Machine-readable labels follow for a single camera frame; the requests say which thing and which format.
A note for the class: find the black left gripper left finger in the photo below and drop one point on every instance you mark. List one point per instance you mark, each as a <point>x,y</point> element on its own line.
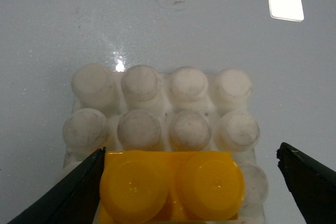
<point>74,199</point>

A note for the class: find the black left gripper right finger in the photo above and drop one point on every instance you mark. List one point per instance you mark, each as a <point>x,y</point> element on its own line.
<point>311,184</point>

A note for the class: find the yellow two-stud toy block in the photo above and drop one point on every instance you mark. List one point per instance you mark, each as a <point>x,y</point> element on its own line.
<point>147,187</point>

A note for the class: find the white studded base plate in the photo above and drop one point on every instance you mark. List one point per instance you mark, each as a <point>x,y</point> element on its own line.
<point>186,110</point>

